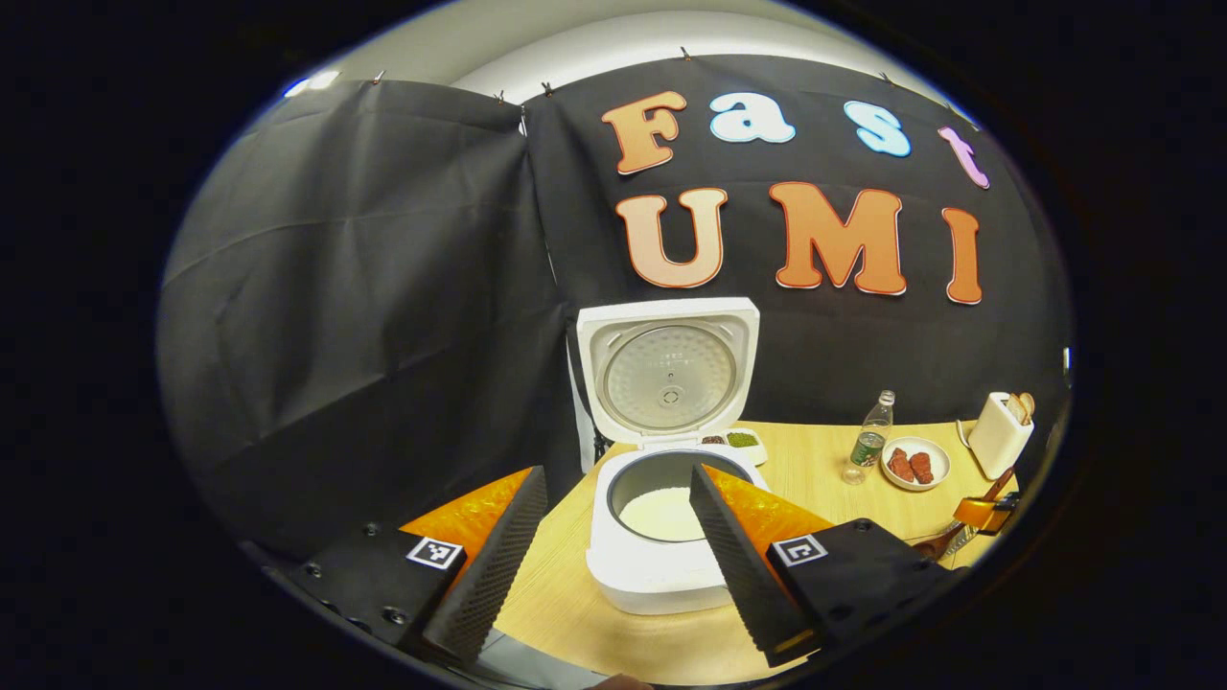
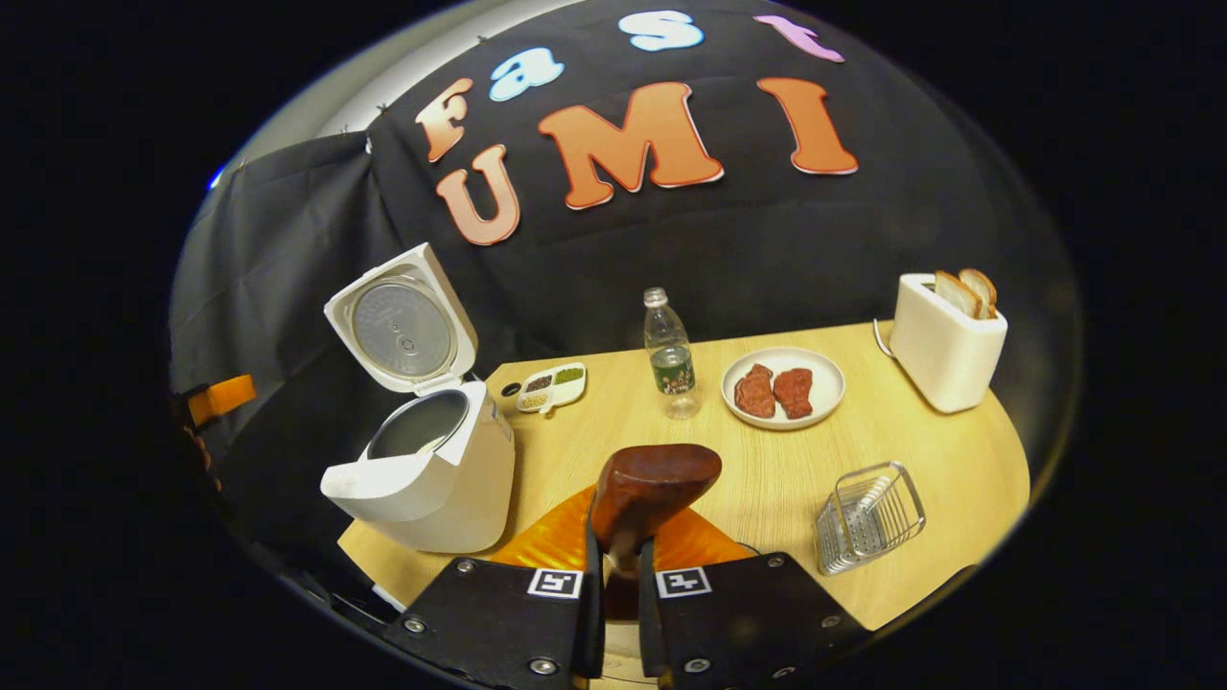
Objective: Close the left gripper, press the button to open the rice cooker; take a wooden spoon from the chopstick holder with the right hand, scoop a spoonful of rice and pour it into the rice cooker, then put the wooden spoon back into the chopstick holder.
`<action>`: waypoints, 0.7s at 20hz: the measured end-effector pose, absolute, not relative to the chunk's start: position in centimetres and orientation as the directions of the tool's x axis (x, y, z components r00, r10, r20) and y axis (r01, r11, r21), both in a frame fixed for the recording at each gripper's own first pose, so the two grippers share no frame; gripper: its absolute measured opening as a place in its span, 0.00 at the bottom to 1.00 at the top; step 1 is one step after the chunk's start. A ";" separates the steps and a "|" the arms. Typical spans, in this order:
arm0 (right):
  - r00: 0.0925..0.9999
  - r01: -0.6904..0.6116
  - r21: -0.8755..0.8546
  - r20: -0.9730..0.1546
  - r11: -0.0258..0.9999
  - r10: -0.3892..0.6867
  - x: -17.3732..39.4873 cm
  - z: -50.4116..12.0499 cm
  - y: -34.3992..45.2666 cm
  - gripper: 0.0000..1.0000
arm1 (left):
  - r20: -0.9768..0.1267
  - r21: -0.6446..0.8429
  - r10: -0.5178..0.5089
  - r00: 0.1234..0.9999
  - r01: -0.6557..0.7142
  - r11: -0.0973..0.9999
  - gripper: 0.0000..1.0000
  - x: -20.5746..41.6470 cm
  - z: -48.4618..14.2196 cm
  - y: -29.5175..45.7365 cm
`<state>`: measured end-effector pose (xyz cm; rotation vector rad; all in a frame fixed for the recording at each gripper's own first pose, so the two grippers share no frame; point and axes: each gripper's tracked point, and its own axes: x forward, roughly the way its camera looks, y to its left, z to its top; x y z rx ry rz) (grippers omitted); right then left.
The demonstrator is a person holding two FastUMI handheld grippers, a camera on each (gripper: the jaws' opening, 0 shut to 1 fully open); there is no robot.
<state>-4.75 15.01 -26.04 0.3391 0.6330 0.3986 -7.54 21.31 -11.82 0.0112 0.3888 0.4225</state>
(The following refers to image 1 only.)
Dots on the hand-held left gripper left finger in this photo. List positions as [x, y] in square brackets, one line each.
[498, 575]

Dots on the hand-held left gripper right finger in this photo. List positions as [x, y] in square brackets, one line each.
[743, 585]

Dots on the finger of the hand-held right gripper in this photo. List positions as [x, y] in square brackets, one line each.
[983, 513]

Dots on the brown wooden spoon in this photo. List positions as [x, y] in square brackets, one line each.
[930, 548]

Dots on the white rice cooker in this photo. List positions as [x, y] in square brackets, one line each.
[652, 585]

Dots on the white rice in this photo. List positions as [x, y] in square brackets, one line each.
[661, 517]

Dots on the white oval plate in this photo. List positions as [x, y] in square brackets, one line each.
[939, 465]

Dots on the white toaster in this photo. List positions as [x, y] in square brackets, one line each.
[995, 446]

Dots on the red meat piece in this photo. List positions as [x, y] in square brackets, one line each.
[922, 468]
[900, 465]

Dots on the toasted bread slice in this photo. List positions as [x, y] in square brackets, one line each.
[1012, 410]
[1027, 402]

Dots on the clear plastic water bottle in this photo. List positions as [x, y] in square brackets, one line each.
[870, 441]

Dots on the white divided grain dish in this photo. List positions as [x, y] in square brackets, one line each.
[743, 441]

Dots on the ceiling light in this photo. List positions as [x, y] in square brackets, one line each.
[312, 83]

